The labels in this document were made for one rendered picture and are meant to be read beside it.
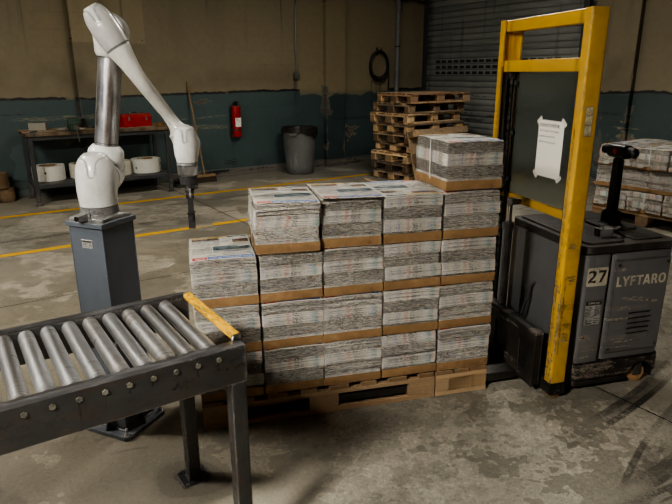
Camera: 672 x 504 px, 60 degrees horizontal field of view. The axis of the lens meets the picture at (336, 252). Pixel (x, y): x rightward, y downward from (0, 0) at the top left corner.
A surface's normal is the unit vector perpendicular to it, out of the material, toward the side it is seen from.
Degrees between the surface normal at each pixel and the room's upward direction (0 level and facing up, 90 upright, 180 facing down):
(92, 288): 90
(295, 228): 90
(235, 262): 90
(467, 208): 90
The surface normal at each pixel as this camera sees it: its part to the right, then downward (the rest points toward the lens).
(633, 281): 0.26, 0.28
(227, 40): 0.55, 0.24
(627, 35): -0.83, 0.17
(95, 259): -0.40, 0.27
